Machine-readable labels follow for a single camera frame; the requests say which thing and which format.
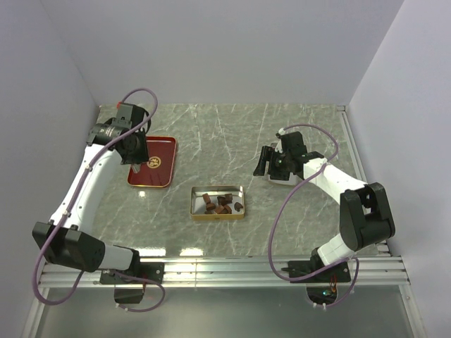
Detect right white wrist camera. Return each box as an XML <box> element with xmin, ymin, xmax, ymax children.
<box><xmin>275</xmin><ymin>128</ymin><xmax>286</xmax><ymax>154</ymax></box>

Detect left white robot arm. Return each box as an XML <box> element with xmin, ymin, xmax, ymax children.
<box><xmin>32</xmin><ymin>103</ymin><xmax>151</xmax><ymax>283</ymax></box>

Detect brown oval chocolate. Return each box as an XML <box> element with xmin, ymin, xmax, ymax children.
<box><xmin>204</xmin><ymin>203</ymin><xmax>216</xmax><ymax>214</ymax></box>

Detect grey tin lid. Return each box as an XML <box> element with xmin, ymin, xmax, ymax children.
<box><xmin>268</xmin><ymin>173</ymin><xmax>299</xmax><ymax>187</ymax></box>

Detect dark cube chocolate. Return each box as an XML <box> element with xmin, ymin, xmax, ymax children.
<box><xmin>225</xmin><ymin>194</ymin><xmax>233</xmax><ymax>204</ymax></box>

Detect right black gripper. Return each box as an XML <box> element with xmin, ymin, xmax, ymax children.
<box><xmin>252</xmin><ymin>146</ymin><xmax>291</xmax><ymax>182</ymax></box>

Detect gold tin box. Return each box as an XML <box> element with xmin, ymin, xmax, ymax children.
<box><xmin>190</xmin><ymin>185</ymin><xmax>245</xmax><ymax>221</ymax></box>

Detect dark heart chocolate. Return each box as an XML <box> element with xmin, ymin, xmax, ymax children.
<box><xmin>234</xmin><ymin>202</ymin><xmax>243</xmax><ymax>212</ymax></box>

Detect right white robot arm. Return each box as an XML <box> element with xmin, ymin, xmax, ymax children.
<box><xmin>253</xmin><ymin>127</ymin><xmax>395</xmax><ymax>282</ymax></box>

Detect dark chocolate block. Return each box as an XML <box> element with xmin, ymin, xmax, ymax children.
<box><xmin>217</xmin><ymin>196</ymin><xmax>228</xmax><ymax>206</ymax></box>

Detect round brown chocolate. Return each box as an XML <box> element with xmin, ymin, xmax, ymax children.
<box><xmin>214</xmin><ymin>205</ymin><xmax>232</xmax><ymax>214</ymax></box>

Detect red rectangular tray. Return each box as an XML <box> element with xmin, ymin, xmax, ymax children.
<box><xmin>127</xmin><ymin>136</ymin><xmax>177</xmax><ymax>188</ymax></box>

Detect dark chocolate piece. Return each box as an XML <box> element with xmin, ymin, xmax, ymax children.
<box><xmin>202</xmin><ymin>193</ymin><xmax>211</xmax><ymax>204</ymax></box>

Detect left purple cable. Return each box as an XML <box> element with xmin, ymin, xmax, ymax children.
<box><xmin>32</xmin><ymin>87</ymin><xmax>166</xmax><ymax>313</ymax></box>

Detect aluminium rail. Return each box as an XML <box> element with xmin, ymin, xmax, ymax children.
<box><xmin>38</xmin><ymin>256</ymin><xmax>412</xmax><ymax>289</ymax></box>

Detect metal tongs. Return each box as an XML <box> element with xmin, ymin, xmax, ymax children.
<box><xmin>130</xmin><ymin>163</ymin><xmax>141</xmax><ymax>174</ymax></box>

